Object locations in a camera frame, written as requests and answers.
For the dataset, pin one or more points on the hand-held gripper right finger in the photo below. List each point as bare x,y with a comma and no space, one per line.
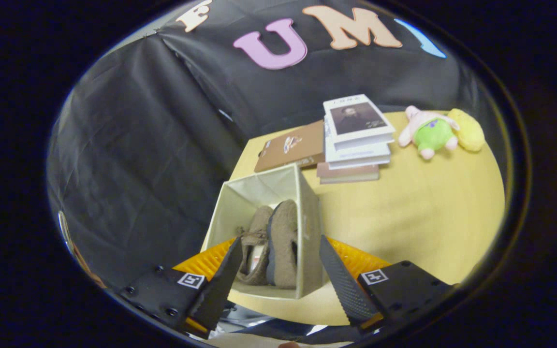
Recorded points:
344,290

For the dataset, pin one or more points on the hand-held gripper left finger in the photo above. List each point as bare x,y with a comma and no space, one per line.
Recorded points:
215,295

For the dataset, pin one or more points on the brown fuzzy shoe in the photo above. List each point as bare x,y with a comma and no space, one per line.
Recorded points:
259,220
285,241

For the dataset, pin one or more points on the grey fabric storage box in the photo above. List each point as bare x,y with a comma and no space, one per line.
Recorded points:
240,203

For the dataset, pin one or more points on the brown flat book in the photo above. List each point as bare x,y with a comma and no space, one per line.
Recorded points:
302,145

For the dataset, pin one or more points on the smartphone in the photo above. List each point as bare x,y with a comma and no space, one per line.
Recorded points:
63,227

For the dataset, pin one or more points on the green and pink plush toy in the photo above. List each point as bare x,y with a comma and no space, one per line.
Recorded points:
431,135

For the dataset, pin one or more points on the yellow plush toy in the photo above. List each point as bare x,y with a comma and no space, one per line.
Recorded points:
472,130

